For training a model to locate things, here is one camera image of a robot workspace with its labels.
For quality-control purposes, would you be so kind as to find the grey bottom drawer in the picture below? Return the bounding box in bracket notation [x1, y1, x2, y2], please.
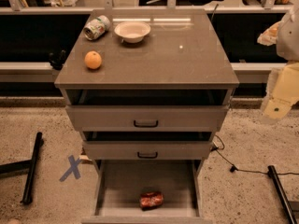
[81, 160, 213, 224]

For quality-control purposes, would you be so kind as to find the white bowl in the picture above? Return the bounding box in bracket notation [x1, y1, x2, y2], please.
[114, 21, 150, 44]

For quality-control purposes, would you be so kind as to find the black stand leg left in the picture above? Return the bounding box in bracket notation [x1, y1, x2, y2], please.
[0, 132, 44, 205]

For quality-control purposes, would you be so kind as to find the black cable on floor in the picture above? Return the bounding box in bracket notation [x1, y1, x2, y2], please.
[210, 134, 299, 176]

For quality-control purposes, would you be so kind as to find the black stand leg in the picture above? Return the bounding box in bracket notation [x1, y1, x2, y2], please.
[268, 165, 299, 224]
[0, 132, 44, 205]

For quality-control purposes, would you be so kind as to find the black stand leg right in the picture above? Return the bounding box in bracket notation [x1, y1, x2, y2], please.
[268, 165, 299, 224]

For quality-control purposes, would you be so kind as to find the blue tape cross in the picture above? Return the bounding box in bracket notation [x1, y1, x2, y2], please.
[59, 155, 81, 182]

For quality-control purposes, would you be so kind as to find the grey drawer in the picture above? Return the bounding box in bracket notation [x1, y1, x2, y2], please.
[83, 132, 212, 160]
[81, 160, 213, 224]
[66, 90, 228, 132]

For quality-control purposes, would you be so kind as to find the red coke can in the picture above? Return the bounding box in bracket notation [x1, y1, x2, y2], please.
[139, 191, 164, 210]

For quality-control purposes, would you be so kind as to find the grey middle drawer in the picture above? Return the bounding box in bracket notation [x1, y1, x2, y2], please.
[83, 132, 212, 160]

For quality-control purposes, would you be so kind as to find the grey top drawer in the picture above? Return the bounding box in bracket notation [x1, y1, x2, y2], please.
[66, 90, 228, 132]

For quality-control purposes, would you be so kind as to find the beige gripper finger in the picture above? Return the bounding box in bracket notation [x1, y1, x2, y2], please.
[261, 62, 299, 124]
[257, 21, 279, 46]

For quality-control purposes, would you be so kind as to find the grey drawer cabinet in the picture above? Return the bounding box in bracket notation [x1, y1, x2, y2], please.
[54, 8, 240, 224]

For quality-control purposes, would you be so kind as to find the green white can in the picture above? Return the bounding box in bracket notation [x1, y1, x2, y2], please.
[83, 15, 110, 40]

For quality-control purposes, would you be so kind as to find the orange fruit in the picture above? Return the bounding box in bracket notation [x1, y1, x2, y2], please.
[84, 51, 102, 69]

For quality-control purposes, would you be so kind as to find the black clamp on rail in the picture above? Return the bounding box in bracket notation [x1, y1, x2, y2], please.
[49, 49, 66, 70]

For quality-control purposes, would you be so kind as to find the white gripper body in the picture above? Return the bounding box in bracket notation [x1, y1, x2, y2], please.
[276, 6, 299, 62]

